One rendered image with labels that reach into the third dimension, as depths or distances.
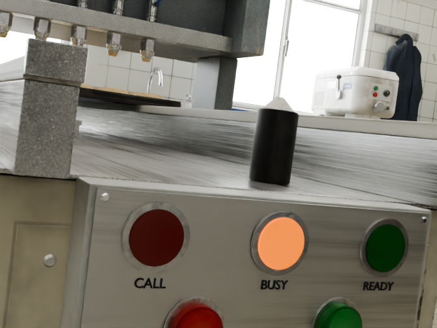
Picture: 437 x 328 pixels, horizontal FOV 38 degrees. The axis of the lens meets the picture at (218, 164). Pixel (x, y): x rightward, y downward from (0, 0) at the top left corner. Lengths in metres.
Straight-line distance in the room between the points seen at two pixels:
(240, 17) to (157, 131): 0.31
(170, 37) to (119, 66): 3.17
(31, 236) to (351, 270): 0.20
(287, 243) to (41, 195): 0.15
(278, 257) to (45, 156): 0.15
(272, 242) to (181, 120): 0.54
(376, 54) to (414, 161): 4.86
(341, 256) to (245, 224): 0.07
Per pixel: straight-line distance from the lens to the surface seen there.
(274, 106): 0.49
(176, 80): 4.46
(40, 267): 0.38
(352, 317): 0.43
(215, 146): 0.80
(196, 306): 0.37
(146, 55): 1.16
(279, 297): 0.40
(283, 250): 0.39
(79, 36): 1.13
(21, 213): 0.37
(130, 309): 0.37
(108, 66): 4.31
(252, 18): 1.20
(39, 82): 0.34
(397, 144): 0.52
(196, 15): 1.24
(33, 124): 0.34
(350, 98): 4.20
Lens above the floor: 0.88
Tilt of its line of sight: 3 degrees down
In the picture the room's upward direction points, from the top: 7 degrees clockwise
